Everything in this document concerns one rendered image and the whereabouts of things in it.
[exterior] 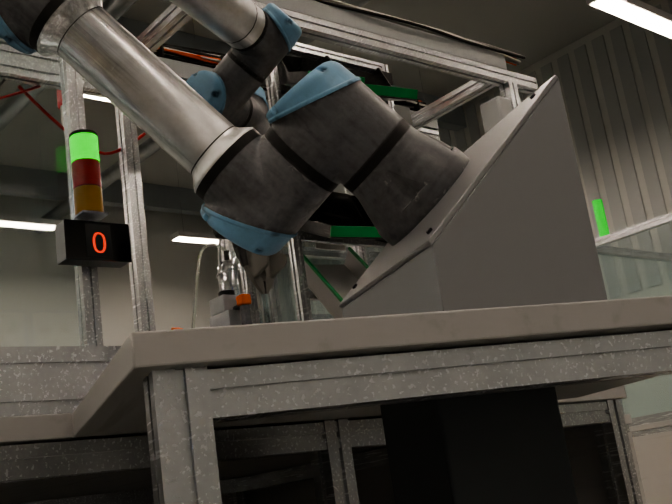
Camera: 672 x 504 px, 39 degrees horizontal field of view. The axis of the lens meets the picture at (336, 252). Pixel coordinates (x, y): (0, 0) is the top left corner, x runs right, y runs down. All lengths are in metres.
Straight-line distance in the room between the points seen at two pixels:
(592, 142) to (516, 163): 10.42
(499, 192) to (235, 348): 0.40
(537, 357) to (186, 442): 0.34
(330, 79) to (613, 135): 10.20
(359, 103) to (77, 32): 0.37
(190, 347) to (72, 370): 0.56
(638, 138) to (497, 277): 10.15
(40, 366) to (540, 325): 0.68
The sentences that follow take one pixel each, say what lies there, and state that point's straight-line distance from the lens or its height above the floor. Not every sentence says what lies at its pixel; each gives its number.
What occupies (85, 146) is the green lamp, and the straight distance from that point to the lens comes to 1.76.
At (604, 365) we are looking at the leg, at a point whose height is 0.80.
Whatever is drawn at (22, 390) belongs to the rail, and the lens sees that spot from 1.29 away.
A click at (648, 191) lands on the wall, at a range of 10.99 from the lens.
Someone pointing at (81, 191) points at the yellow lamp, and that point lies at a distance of 1.73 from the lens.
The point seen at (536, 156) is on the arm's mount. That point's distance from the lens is 1.10.
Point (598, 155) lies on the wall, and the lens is 11.40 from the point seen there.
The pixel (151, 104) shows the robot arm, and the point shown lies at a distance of 1.24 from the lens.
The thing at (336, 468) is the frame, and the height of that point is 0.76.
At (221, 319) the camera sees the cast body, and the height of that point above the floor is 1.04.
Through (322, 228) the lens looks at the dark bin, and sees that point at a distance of 1.81.
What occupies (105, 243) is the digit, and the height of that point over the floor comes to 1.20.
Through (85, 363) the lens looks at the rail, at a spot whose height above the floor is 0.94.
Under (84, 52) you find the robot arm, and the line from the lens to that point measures 1.28.
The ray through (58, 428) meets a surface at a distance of 1.21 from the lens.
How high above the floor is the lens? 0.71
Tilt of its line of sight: 15 degrees up
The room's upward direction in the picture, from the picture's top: 8 degrees counter-clockwise
